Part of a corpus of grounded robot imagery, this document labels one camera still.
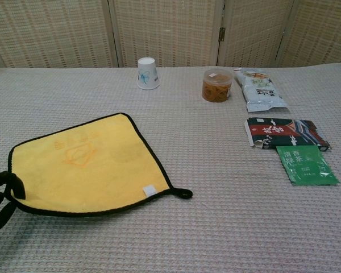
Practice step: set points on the white paper cup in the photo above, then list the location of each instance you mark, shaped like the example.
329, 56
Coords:
147, 75

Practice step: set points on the clear jar of rubber bands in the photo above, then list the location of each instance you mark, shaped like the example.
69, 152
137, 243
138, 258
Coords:
217, 88

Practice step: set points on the woven bamboo folding screen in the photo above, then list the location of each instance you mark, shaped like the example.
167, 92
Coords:
164, 31

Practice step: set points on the dark packet with red band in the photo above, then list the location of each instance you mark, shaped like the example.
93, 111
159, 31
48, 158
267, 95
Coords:
284, 132

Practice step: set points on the green tea sachet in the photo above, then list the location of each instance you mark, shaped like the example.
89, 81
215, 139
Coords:
307, 166

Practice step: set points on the white snack bag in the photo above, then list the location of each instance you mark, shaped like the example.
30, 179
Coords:
261, 91

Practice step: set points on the yellow cloth with black back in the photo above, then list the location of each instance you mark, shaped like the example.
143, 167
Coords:
102, 170

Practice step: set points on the brass screen hinge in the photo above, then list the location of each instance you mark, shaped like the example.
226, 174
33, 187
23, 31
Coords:
222, 33

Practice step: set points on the beige woven fringed tablecloth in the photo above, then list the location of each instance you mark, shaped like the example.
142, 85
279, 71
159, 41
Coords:
216, 227

